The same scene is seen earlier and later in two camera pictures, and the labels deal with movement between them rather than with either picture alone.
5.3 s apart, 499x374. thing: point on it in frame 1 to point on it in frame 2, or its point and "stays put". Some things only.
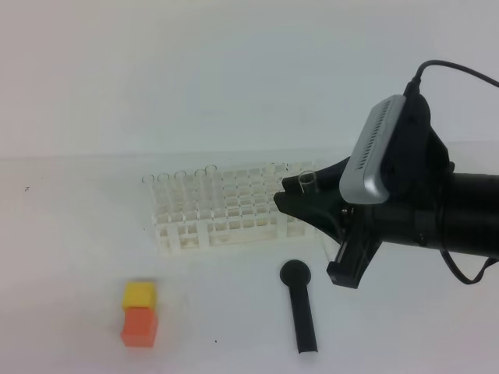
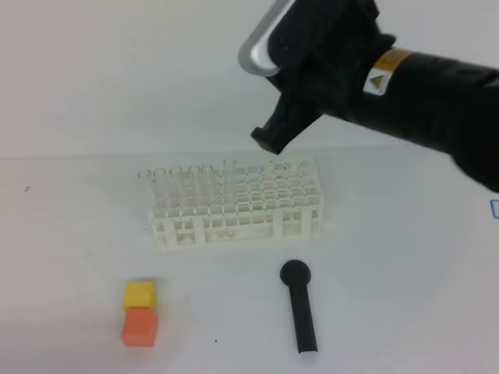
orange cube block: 140,327 stays put
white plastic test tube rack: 222,206 stays put
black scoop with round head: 296,274 stays put
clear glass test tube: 308,181 to 229,188
